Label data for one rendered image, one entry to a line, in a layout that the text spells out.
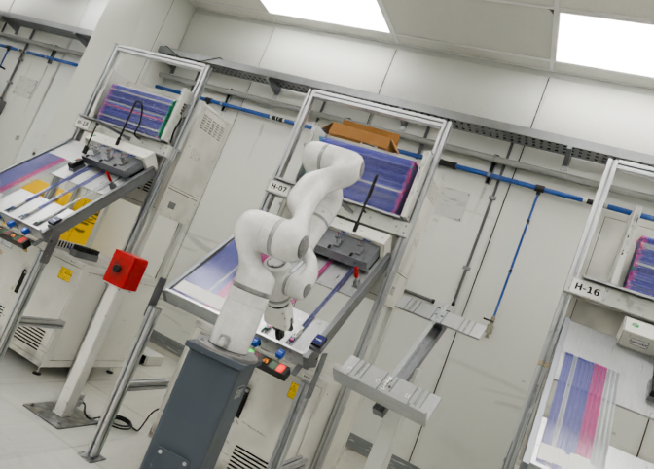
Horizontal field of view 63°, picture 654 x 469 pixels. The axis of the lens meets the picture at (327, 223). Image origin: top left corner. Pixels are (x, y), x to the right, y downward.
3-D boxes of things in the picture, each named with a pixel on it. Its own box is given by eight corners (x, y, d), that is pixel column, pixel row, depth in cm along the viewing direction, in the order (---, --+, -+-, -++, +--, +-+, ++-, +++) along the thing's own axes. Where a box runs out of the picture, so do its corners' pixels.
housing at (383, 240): (381, 269, 241) (384, 244, 233) (292, 235, 260) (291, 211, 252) (389, 260, 246) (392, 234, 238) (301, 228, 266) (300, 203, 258)
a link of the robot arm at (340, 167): (251, 257, 162) (297, 275, 156) (245, 230, 153) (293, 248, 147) (329, 162, 192) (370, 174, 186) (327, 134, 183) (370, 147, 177)
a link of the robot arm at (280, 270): (297, 291, 176) (274, 281, 180) (297, 259, 169) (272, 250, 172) (283, 306, 170) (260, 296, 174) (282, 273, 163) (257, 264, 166)
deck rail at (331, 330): (307, 370, 191) (307, 358, 188) (303, 368, 192) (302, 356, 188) (390, 264, 242) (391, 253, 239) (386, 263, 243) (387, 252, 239)
